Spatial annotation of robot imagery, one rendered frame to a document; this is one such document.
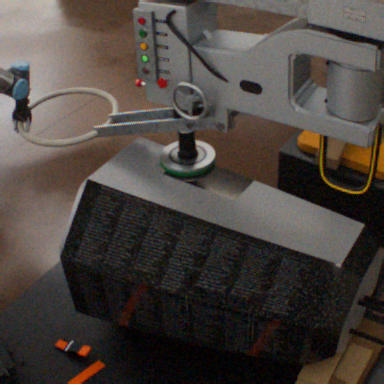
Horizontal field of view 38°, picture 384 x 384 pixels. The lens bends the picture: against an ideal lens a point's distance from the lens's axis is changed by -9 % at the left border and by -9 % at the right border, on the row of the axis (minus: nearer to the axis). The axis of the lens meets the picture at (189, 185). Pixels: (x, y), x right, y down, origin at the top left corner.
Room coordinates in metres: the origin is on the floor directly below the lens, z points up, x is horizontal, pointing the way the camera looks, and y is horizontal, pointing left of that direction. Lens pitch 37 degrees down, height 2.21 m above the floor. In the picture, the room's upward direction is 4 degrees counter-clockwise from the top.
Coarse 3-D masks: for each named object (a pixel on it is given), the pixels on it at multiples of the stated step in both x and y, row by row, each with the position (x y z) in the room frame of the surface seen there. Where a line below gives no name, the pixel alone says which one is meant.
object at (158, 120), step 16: (128, 112) 2.20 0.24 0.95; (144, 112) 2.14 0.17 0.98; (160, 112) 2.10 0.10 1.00; (208, 112) 1.98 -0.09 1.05; (240, 112) 1.91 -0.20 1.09; (96, 128) 2.15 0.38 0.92; (112, 128) 2.10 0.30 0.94; (128, 128) 2.05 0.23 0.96; (144, 128) 2.01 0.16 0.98; (160, 128) 1.97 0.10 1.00; (176, 128) 1.93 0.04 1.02; (192, 128) 1.89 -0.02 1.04; (208, 128) 1.85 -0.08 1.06; (224, 128) 1.79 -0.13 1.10
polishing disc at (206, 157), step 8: (176, 144) 2.05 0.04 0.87; (200, 144) 2.04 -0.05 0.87; (208, 144) 2.04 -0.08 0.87; (168, 152) 2.00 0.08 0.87; (176, 152) 2.00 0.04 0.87; (200, 152) 1.99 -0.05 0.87; (208, 152) 1.98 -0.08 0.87; (168, 160) 1.94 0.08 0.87; (176, 160) 1.94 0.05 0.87; (184, 160) 1.94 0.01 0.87; (192, 160) 1.93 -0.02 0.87; (200, 160) 1.93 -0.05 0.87; (208, 160) 1.93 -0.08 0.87; (168, 168) 1.90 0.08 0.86; (176, 168) 1.89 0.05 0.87; (184, 168) 1.88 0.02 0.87; (192, 168) 1.88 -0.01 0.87; (200, 168) 1.88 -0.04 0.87
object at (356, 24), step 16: (208, 0) 1.79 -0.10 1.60; (224, 0) 1.75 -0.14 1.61; (240, 0) 1.72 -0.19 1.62; (256, 0) 1.69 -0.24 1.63; (272, 0) 1.66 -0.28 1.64; (288, 0) 1.63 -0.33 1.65; (304, 0) 1.61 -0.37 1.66; (320, 0) 1.56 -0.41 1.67; (336, 0) 1.54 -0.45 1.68; (352, 0) 1.51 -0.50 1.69; (368, 0) 1.48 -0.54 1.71; (304, 16) 1.61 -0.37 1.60; (320, 16) 1.56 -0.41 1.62; (336, 16) 1.54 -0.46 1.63; (352, 16) 1.51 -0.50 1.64; (368, 16) 1.48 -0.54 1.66; (336, 32) 1.57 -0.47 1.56; (352, 32) 1.51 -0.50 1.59; (368, 32) 1.48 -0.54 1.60
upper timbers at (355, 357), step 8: (352, 344) 1.40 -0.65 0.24; (344, 352) 1.37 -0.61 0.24; (352, 352) 1.36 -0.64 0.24; (360, 352) 1.35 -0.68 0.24; (368, 352) 1.35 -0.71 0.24; (344, 360) 1.32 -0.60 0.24; (352, 360) 1.32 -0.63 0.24; (360, 360) 1.31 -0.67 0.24; (368, 360) 1.31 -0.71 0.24; (336, 368) 1.29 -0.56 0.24; (344, 368) 1.28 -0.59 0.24; (352, 368) 1.27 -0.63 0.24; (360, 368) 1.27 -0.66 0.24; (336, 376) 1.25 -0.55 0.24; (344, 376) 1.24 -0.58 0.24; (352, 376) 1.23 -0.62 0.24; (360, 376) 1.24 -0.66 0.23
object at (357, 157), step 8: (304, 136) 2.20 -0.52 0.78; (312, 136) 2.20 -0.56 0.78; (304, 144) 2.14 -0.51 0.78; (312, 144) 2.14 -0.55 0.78; (352, 144) 2.12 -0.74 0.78; (312, 152) 2.11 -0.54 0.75; (344, 152) 2.06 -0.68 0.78; (352, 152) 2.06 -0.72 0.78; (360, 152) 2.06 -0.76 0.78; (368, 152) 2.05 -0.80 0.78; (344, 160) 2.02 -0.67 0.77; (352, 160) 2.00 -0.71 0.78; (360, 160) 2.00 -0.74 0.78; (368, 160) 1.99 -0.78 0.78; (352, 168) 1.99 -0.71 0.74; (360, 168) 1.97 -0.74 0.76; (368, 168) 1.94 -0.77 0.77; (376, 176) 1.92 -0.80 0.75
